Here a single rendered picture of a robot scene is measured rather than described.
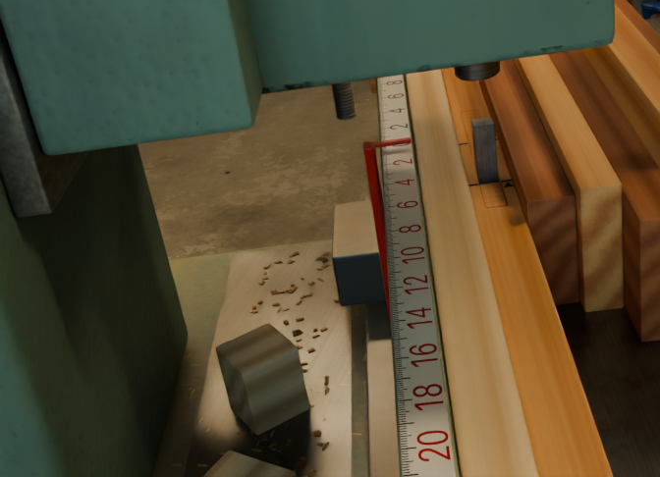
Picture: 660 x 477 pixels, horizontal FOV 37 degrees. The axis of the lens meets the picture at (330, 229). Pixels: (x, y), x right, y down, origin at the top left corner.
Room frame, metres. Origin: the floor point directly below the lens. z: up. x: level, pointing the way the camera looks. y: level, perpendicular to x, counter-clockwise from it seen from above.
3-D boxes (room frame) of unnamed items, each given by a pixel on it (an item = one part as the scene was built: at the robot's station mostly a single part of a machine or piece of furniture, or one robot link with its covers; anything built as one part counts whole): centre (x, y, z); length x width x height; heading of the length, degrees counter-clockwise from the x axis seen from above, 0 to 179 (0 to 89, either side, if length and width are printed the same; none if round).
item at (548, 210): (0.42, -0.10, 0.93); 0.18 x 0.02 x 0.05; 174
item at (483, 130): (0.38, -0.07, 0.94); 0.01 x 0.01 x 0.05; 84
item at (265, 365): (0.43, 0.05, 0.82); 0.03 x 0.03 x 0.04; 27
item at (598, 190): (0.41, -0.11, 0.93); 0.17 x 0.02 x 0.06; 174
